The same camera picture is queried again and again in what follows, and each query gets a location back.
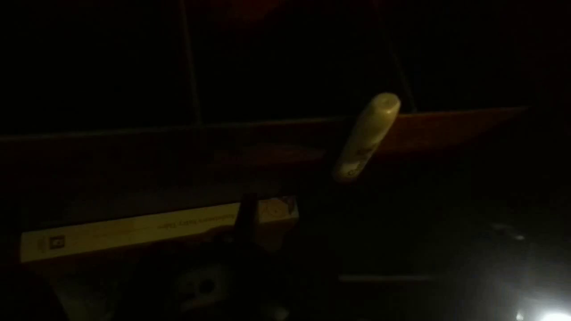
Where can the dark wooden secretary cabinet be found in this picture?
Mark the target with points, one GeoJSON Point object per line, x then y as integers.
{"type": "Point", "coordinates": [446, 127]}

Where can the yellow flat box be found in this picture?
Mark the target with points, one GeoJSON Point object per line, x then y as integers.
{"type": "Point", "coordinates": [117, 234]}

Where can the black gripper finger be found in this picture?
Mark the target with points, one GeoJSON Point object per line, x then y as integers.
{"type": "Point", "coordinates": [246, 216]}

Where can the pale oval object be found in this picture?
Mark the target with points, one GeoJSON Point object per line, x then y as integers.
{"type": "Point", "coordinates": [365, 136]}

